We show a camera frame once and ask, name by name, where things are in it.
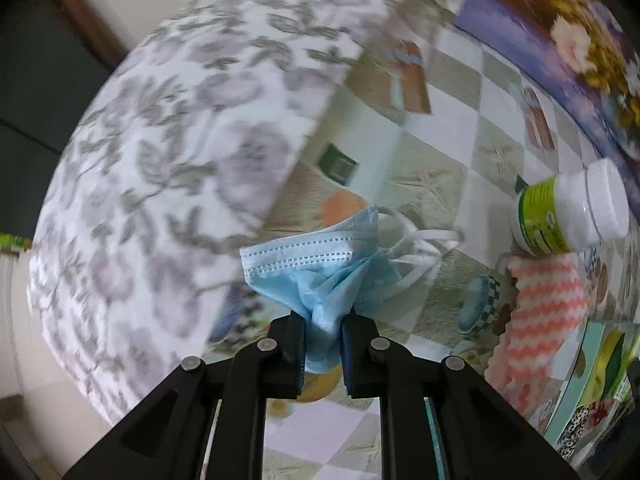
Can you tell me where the grey leaf print cloth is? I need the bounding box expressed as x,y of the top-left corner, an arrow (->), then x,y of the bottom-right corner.
27,0 -> 416,426

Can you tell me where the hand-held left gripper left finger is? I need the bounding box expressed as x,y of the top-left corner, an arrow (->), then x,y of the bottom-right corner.
62,310 -> 307,480

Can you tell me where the white bottle green label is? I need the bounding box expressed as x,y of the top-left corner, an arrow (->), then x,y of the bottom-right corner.
510,157 -> 630,257

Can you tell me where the printed checkered tablecloth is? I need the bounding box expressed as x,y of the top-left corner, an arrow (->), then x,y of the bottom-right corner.
200,0 -> 640,480

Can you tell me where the light teal storage box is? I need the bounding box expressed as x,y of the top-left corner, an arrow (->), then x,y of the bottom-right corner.
542,322 -> 640,466

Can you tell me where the floral painting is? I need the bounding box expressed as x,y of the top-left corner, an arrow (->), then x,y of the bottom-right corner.
452,0 -> 640,161

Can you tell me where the pink white striped cloth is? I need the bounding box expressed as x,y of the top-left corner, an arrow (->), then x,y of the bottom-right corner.
485,252 -> 591,402

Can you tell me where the blue face mask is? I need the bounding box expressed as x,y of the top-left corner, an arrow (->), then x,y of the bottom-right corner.
240,205 -> 461,375

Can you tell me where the black white spotted cloth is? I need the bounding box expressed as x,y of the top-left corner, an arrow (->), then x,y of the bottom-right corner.
557,405 -> 592,457

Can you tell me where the yellow green sponge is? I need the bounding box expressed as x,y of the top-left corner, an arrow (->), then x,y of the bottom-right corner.
580,332 -> 637,406

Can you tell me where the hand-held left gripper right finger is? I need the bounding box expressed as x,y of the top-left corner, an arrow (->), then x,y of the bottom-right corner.
341,307 -> 581,480

